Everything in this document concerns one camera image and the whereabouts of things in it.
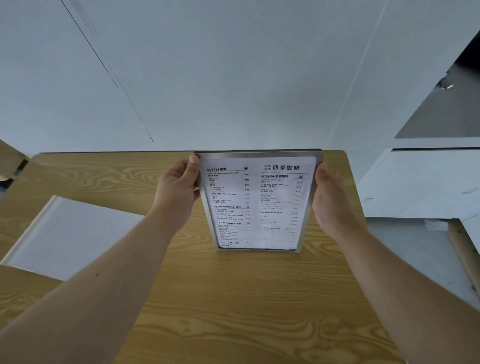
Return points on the person's left hand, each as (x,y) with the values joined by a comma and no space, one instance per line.
(172,198)

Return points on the person's right hand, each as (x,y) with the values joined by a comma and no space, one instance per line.
(335,210)

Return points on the grey framed coffee menu stand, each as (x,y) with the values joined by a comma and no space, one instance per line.
(258,202)

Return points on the clear acrylic drinks menu stand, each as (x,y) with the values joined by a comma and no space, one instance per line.
(71,240)

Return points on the person's right forearm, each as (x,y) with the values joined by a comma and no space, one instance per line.
(405,300)

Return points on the person's left forearm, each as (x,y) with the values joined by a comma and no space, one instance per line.
(82,300)

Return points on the white cabinet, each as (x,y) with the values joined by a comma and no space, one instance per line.
(420,183)

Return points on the wooden plank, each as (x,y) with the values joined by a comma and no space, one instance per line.
(467,255)

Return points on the neighbouring wooden table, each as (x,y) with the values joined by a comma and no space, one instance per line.
(11,157)

